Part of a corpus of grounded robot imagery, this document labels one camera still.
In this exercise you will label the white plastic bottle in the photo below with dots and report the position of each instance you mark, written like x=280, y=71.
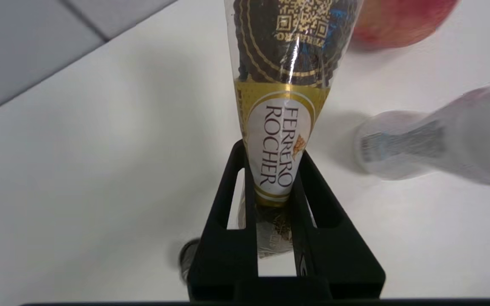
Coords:
x=449, y=136

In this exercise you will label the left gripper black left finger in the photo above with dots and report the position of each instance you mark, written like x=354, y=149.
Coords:
x=228, y=250

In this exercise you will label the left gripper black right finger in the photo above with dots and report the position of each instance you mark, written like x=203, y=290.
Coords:
x=334, y=255

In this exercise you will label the Ferrero Rocher ice cream cone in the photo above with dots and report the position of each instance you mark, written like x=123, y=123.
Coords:
x=279, y=127

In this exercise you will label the red apple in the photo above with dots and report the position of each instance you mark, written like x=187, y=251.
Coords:
x=398, y=21

